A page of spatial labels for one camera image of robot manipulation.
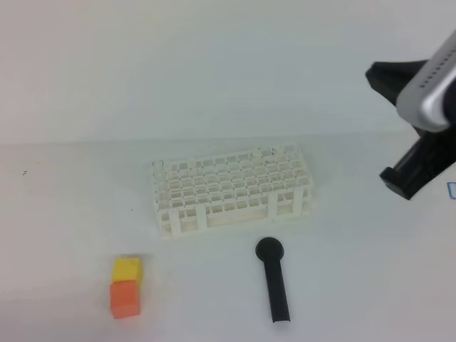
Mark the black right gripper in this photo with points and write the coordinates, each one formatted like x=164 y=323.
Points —
x=432 y=154

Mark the clear glass test tube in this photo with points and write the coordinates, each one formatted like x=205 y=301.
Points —
x=158 y=171

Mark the white test tube rack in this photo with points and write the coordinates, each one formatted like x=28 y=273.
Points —
x=254 y=186

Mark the black scoop tool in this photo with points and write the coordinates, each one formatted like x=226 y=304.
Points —
x=270 y=251

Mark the yellow cube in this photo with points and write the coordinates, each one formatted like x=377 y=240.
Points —
x=128 y=269

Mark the orange cube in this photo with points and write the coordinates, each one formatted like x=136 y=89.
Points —
x=124 y=299

